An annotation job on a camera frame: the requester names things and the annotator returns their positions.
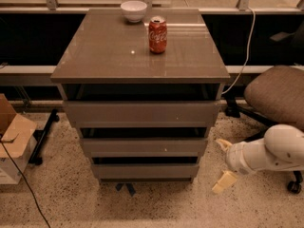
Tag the blue tape cross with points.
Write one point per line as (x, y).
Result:
(129, 187)

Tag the grey drawer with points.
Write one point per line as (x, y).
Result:
(143, 148)
(116, 114)
(115, 172)

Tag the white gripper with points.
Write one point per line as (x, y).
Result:
(235, 158)

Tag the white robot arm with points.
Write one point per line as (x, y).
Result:
(281, 149)

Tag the red cola can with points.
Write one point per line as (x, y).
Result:
(157, 34)

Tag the white ceramic bowl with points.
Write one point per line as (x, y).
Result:
(133, 11)

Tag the grey top drawer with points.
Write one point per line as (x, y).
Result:
(116, 114)

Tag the grey bottom drawer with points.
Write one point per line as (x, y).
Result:
(115, 172)

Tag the brown office chair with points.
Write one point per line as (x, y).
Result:
(276, 96)

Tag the black stand foot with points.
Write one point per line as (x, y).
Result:
(41, 136)

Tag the grey drawer cabinet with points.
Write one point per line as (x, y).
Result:
(109, 60)

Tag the grey middle drawer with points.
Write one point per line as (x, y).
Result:
(143, 148)

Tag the cardboard box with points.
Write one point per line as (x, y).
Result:
(18, 142)

